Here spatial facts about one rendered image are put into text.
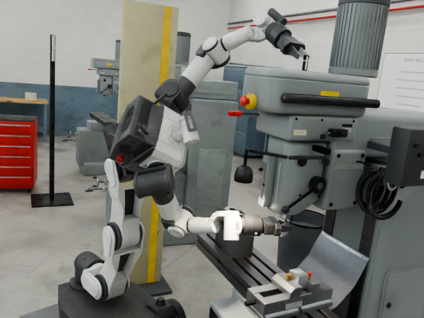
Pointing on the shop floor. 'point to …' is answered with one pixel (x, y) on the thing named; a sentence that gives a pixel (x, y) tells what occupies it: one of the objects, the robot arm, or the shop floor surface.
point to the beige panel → (151, 273)
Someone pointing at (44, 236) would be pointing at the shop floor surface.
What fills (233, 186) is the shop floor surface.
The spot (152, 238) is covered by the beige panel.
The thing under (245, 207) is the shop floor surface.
